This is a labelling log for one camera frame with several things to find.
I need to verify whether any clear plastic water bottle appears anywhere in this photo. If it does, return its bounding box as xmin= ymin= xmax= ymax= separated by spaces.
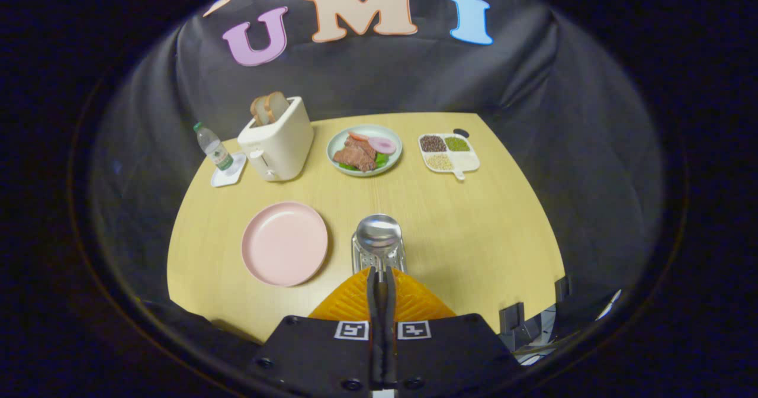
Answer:
xmin=193 ymin=122 xmax=235 ymax=171

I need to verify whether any green lettuce leaf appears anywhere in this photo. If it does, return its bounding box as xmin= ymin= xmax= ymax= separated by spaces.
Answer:
xmin=339 ymin=153 xmax=390 ymax=171

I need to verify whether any pink plate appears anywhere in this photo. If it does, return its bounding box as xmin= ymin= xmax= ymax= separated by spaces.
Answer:
xmin=241 ymin=201 xmax=329 ymax=287

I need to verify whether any white square coaster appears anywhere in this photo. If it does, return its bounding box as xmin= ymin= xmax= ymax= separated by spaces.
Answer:
xmin=211 ymin=152 xmax=248 ymax=188

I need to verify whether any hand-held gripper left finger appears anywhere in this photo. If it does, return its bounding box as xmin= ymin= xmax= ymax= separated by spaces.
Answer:
xmin=248 ymin=267 xmax=383 ymax=396

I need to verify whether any white toaster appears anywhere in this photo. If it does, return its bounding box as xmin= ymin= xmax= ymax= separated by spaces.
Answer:
xmin=237 ymin=96 xmax=315 ymax=182

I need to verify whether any white divided dish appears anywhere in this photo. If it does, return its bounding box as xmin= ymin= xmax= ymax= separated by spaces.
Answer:
xmin=418 ymin=133 xmax=481 ymax=181

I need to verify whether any pale green plate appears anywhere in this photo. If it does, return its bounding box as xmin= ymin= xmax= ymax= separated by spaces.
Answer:
xmin=326 ymin=124 xmax=403 ymax=178

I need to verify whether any brown meat slice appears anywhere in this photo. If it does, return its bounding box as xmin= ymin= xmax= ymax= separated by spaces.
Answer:
xmin=333 ymin=136 xmax=377 ymax=172

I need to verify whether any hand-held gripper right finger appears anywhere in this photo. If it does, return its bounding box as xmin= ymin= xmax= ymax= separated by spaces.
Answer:
xmin=383 ymin=268 xmax=525 ymax=396

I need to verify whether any wooden handled metal spoon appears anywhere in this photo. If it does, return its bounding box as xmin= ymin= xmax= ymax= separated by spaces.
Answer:
xmin=355 ymin=214 xmax=403 ymax=387

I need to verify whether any perforated metal basket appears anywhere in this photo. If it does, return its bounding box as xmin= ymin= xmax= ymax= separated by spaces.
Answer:
xmin=351 ymin=232 xmax=408 ymax=275

